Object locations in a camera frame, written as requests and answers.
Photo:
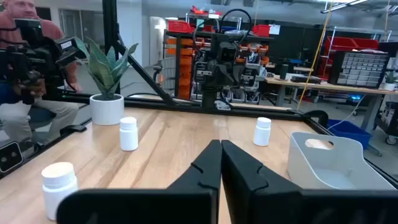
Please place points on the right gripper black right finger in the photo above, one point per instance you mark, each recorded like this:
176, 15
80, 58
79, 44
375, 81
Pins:
245, 186

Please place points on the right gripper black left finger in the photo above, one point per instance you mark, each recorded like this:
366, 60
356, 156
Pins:
202, 174

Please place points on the white pill bottle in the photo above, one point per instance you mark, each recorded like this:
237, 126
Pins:
59, 193
261, 133
128, 137

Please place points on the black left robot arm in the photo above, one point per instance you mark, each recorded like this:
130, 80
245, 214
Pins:
209, 96

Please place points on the black rack with orange bins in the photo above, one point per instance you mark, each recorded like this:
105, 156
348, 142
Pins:
186, 71

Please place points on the black cylinder speaker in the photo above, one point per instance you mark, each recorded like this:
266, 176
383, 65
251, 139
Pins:
284, 71

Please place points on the flat black desk device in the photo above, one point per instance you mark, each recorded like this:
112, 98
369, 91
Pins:
306, 79

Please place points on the wooden workbench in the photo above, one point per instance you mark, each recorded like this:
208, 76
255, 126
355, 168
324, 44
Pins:
329, 87

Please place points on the potted snake plant white pot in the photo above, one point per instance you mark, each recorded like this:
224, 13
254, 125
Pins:
106, 110

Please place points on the blue plastic bin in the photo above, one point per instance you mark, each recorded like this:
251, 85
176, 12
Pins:
348, 130

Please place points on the red storage bins shelf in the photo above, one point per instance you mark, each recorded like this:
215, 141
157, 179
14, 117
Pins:
348, 43

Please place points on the grey small-drawer cabinet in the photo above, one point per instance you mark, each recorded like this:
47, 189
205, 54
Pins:
360, 70

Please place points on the black wheeled cart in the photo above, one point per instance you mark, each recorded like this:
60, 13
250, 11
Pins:
388, 121

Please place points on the small potted plant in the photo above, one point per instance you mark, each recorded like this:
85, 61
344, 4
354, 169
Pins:
389, 82

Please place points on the person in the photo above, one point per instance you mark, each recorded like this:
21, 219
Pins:
46, 28

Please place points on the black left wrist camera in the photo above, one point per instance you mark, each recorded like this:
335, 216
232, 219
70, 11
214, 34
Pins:
227, 51

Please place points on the black aluminium table frame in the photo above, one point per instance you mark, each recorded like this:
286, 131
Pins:
110, 31

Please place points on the black table-level camera box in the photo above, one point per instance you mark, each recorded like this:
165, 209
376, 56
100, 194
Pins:
9, 157

